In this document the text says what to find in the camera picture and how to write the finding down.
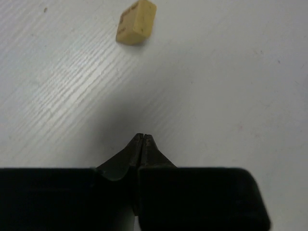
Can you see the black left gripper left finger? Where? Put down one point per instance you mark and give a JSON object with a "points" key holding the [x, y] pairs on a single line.
{"points": [[99, 198]]}

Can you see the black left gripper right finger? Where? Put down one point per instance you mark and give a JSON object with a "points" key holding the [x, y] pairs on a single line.
{"points": [[197, 198]]}

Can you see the yellow eraser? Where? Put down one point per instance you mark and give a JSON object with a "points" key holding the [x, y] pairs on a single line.
{"points": [[136, 23]]}

